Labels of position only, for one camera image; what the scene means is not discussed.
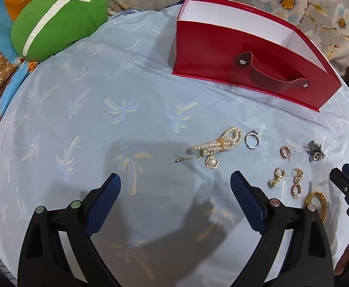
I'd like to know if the gold dangle hoop earring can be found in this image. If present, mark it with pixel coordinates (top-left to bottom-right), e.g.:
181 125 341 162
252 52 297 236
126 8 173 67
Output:
290 168 304 199

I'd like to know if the pearl bracelet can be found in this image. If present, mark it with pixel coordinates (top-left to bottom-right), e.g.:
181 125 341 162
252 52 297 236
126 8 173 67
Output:
174 126 244 170

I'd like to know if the gold cuff bangle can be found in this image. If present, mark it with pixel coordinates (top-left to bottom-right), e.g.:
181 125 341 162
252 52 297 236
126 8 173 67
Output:
303 190 328 223

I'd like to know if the silver ring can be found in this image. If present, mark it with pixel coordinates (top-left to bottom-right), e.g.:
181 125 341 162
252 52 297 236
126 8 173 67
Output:
244 129 261 150

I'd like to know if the small gold hoop earring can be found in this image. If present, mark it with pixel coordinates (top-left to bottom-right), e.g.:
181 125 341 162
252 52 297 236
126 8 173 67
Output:
279 146 291 161

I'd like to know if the silver metal clip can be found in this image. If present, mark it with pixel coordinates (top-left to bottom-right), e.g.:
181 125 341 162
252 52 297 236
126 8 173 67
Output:
304 140 326 163

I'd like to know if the green round cushion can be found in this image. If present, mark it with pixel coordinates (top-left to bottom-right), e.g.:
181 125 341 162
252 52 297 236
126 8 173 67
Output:
11 0 108 61

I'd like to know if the red jewelry box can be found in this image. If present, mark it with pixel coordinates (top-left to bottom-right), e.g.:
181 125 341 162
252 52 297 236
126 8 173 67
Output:
173 0 342 111

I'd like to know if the gold drop earring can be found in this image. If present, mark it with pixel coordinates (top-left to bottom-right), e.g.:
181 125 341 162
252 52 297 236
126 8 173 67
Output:
268 167 285 188

